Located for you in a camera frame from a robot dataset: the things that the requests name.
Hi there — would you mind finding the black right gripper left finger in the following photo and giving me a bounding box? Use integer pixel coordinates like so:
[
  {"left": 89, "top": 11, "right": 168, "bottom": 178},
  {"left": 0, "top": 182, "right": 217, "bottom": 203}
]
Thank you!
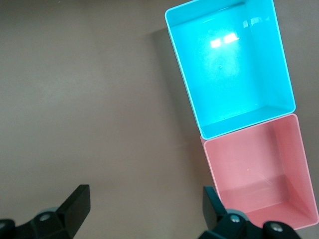
[{"left": 0, "top": 184, "right": 91, "bottom": 239}]

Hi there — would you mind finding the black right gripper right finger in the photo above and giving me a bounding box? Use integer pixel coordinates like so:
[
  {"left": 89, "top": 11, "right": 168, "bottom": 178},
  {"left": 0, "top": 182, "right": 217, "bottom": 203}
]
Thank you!
[{"left": 200, "top": 186, "right": 300, "bottom": 239}]

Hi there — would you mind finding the pink plastic bin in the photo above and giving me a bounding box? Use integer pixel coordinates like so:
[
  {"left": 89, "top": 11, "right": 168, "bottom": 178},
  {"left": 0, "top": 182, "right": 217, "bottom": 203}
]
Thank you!
[{"left": 200, "top": 114, "right": 319, "bottom": 231}]

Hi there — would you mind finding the blue plastic bin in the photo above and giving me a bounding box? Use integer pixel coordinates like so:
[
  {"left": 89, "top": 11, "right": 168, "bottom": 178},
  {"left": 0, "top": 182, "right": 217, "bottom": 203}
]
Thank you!
[{"left": 164, "top": 0, "right": 297, "bottom": 140}]

